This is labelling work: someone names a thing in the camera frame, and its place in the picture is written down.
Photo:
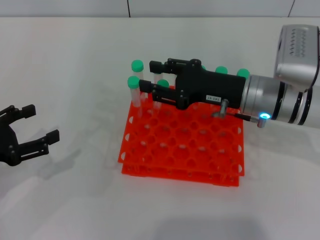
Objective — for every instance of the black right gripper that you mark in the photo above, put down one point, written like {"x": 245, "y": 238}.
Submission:
{"x": 212, "y": 85}

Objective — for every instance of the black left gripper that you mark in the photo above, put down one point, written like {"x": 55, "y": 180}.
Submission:
{"x": 8, "y": 147}

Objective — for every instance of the orange plastic test tube rack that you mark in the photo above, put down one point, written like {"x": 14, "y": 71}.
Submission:
{"x": 180, "y": 140}

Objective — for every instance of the green-capped clear test tube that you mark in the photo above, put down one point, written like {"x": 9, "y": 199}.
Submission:
{"x": 158, "y": 77}
{"x": 163, "y": 83}
{"x": 221, "y": 70}
{"x": 133, "y": 82}
{"x": 137, "y": 65}
{"x": 243, "y": 72}
{"x": 203, "y": 67}

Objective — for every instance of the silver right gripper clamp lever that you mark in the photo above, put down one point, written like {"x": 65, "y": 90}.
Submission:
{"x": 223, "y": 106}

